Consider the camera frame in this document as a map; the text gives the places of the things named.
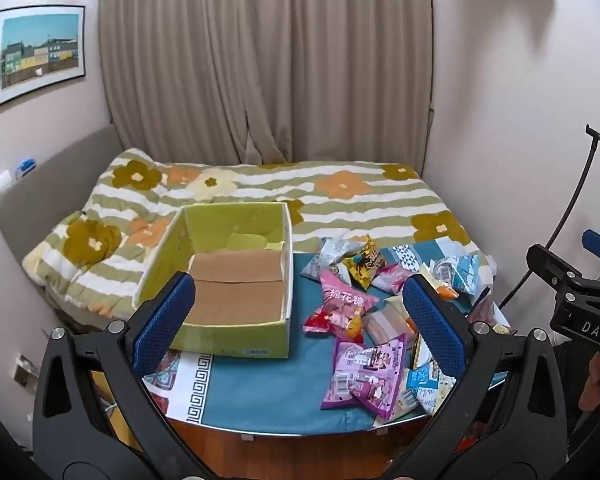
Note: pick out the grey white snack bag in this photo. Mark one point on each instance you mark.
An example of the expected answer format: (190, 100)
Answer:
(330, 252)

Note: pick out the person's right hand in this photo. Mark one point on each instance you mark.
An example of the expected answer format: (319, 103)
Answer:
(594, 382)

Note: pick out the yellow snack bag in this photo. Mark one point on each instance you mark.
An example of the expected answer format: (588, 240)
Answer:
(362, 265)

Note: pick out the white wall socket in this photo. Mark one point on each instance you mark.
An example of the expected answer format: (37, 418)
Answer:
(1, 182)
(26, 372)

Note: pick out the grey headboard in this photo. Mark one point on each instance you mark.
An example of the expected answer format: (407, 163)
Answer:
(55, 185)

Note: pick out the small blue white packet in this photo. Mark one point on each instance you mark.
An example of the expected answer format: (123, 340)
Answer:
(422, 382)

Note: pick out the beige curtain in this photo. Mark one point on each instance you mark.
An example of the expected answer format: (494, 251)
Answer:
(265, 60)

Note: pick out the green striped floral blanket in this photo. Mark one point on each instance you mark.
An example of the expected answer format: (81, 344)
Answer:
(220, 180)

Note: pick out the blue white small device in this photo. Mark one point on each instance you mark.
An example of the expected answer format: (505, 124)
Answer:
(26, 167)

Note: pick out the tan snack packet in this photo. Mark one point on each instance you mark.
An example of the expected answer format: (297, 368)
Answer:
(387, 325)

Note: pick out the black curved rod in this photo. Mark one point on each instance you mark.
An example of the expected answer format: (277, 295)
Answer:
(580, 180)

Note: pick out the framed wall poster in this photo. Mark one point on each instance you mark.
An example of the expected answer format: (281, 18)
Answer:
(37, 55)

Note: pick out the large blue white snack bag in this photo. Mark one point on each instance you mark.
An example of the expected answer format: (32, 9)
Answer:
(460, 270)

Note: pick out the pink white snack bag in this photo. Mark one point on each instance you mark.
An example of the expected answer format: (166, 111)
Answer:
(392, 277)

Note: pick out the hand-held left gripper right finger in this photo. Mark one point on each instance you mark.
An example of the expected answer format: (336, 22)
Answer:
(432, 322)

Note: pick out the orange snack packet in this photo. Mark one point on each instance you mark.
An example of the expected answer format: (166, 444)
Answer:
(447, 292)

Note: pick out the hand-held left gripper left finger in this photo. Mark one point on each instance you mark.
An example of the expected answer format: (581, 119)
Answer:
(166, 317)

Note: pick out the pink marshmallow bag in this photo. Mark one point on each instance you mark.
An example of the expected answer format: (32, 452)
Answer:
(340, 300)

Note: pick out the green cardboard box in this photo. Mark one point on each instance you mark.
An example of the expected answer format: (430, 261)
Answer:
(230, 280)

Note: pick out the white snack packet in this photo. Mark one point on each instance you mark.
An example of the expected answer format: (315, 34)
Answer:
(409, 404)

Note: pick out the blue patterned tablecloth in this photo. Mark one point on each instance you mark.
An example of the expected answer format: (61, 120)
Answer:
(280, 390)

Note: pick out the red snack packet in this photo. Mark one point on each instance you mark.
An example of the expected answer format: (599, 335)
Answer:
(485, 312)

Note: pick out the purple snack packet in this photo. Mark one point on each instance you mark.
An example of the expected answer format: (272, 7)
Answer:
(365, 370)

